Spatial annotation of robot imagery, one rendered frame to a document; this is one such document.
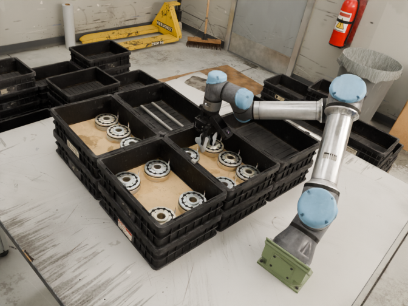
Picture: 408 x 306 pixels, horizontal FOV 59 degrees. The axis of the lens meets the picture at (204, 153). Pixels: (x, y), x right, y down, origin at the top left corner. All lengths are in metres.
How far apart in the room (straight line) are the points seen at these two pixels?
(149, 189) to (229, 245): 0.37
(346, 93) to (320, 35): 3.11
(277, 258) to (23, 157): 1.16
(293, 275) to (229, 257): 0.24
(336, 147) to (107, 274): 0.86
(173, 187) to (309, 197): 0.52
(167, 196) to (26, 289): 1.06
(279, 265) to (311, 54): 3.41
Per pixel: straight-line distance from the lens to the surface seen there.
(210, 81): 1.41
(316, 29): 4.41
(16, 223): 1.50
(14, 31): 4.55
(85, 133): 1.68
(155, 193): 1.37
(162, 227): 1.13
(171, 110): 1.87
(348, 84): 1.33
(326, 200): 1.18
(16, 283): 2.21
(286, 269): 1.33
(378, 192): 1.97
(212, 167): 1.53
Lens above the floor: 1.78
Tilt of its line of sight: 36 degrees down
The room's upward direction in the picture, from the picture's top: 10 degrees clockwise
